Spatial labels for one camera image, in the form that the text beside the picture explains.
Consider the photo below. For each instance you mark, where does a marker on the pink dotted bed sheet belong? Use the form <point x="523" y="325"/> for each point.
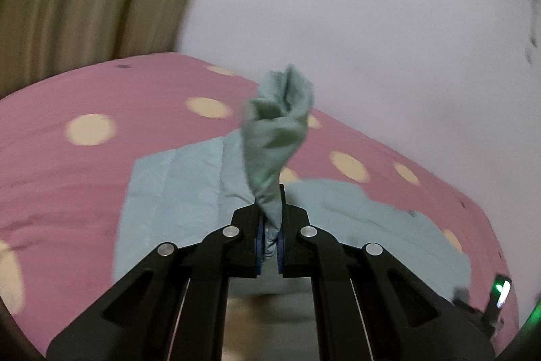
<point x="84" y="183"/>

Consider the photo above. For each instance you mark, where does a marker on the beige striped curtain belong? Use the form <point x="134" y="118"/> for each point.
<point x="63" y="5"/>

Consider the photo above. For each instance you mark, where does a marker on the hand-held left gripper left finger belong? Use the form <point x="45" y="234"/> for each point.
<point x="258" y="249"/>

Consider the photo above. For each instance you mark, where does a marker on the light blue puffer jacket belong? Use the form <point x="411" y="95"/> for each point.
<point x="177" y="192"/>

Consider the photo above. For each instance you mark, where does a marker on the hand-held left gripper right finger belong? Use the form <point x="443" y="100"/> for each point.
<point x="280" y="257"/>

